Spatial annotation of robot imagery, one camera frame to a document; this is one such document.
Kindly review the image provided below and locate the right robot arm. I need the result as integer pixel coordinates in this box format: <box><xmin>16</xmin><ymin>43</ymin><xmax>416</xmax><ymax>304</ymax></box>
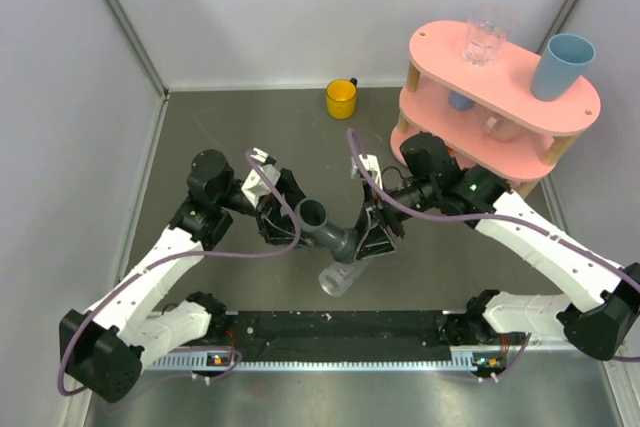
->
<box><xmin>347</xmin><ymin>129</ymin><xmax>639</xmax><ymax>361</ymax></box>

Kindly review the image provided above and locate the tall blue cup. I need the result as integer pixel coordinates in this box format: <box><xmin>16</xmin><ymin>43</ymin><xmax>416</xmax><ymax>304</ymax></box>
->
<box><xmin>530</xmin><ymin>33</ymin><xmax>596</xmax><ymax>102</ymax></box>

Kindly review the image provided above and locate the clear drinking glass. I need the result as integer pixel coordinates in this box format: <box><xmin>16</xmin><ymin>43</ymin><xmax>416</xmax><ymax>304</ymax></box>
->
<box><xmin>462</xmin><ymin>4</ymin><xmax>514</xmax><ymax>66</ymax></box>

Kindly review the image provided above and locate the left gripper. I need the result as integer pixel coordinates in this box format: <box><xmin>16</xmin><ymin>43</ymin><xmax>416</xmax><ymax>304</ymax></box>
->
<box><xmin>219</xmin><ymin>169</ymin><xmax>327</xmax><ymax>247</ymax></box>

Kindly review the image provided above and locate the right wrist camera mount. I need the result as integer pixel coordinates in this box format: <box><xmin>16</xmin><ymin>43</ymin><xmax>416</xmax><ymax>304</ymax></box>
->
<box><xmin>350</xmin><ymin>154</ymin><xmax>384</xmax><ymax>195</ymax></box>

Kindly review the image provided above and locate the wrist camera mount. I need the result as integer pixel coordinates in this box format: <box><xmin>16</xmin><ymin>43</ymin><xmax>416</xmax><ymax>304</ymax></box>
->
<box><xmin>241</xmin><ymin>148</ymin><xmax>280</xmax><ymax>207</ymax></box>
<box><xmin>350</xmin><ymin>154</ymin><xmax>384</xmax><ymax>195</ymax></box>

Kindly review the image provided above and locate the grey plastic pipe fitting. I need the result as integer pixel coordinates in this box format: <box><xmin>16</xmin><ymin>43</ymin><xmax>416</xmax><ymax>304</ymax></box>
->
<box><xmin>294</xmin><ymin>197</ymin><xmax>359</xmax><ymax>264</ymax></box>

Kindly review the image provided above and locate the pink translucent mug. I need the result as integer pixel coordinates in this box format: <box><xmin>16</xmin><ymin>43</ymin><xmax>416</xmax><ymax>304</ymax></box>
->
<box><xmin>484</xmin><ymin>116</ymin><xmax>521</xmax><ymax>143</ymax></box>

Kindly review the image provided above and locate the clear trap with grey nut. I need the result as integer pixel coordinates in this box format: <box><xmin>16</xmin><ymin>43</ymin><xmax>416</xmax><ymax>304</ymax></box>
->
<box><xmin>318</xmin><ymin>260</ymin><xmax>371</xmax><ymax>297</ymax></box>

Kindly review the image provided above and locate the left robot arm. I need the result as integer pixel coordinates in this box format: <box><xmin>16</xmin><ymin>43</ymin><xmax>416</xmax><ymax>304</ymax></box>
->
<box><xmin>57</xmin><ymin>148</ymin><xmax>304</xmax><ymax>403</ymax></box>

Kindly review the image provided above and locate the pink three-tier shelf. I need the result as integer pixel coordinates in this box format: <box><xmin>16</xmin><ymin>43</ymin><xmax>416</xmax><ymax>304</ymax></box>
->
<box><xmin>390</xmin><ymin>20</ymin><xmax>601</xmax><ymax>196</ymax></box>

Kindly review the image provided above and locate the yellow mug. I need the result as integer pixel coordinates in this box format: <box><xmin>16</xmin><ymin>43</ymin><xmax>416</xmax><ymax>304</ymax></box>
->
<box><xmin>325</xmin><ymin>78</ymin><xmax>358</xmax><ymax>120</ymax></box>

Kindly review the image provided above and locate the small blue cup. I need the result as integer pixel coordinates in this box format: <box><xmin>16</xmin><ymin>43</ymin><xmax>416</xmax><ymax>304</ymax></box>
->
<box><xmin>448</xmin><ymin>90</ymin><xmax>475</xmax><ymax>111</ymax></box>

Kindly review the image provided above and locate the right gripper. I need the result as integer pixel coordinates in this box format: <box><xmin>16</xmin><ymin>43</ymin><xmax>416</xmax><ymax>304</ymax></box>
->
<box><xmin>350</xmin><ymin>177</ymin><xmax>438</xmax><ymax>258</ymax></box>

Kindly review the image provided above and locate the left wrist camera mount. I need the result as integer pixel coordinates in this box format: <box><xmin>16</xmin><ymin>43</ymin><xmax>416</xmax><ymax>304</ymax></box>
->
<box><xmin>241</xmin><ymin>148</ymin><xmax>280</xmax><ymax>207</ymax></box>

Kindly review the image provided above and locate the grey slotted cable duct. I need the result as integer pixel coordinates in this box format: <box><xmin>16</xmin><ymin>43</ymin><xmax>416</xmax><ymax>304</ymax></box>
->
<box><xmin>147</xmin><ymin>350</ymin><xmax>504</xmax><ymax>373</ymax></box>

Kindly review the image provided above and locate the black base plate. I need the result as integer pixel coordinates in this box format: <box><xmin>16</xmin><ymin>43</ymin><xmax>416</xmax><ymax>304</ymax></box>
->
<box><xmin>208</xmin><ymin>311</ymin><xmax>452</xmax><ymax>362</ymax></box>

